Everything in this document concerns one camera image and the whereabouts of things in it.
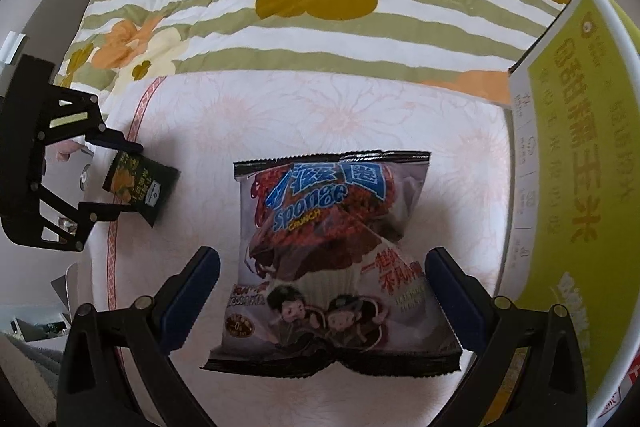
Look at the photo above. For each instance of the white rectangular object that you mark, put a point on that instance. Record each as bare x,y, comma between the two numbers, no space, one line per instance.
12,47

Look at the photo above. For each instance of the lavender chocolate snack bag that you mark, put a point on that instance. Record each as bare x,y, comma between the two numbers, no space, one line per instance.
325,232

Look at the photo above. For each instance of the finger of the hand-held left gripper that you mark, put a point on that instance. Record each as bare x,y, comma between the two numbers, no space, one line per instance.
95,211
117,142

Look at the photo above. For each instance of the striped floral blanket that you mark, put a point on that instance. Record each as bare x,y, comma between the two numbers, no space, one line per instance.
350,32

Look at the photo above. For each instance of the grey rug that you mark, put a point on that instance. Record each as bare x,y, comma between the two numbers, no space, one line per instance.
25,382

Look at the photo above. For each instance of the white paper sheet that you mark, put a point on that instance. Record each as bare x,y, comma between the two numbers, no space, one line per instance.
65,292

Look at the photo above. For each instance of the dark green snack packet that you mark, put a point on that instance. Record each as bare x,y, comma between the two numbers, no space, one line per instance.
145,187

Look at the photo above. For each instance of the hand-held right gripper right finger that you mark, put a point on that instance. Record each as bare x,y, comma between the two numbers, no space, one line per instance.
450,297

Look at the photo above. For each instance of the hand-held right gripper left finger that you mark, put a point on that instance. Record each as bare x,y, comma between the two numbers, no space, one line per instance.
197,292

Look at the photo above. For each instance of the yellow green cardboard box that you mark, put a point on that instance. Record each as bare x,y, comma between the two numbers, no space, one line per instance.
575,157

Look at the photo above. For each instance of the red white packet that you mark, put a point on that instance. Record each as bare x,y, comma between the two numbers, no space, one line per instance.
612,402

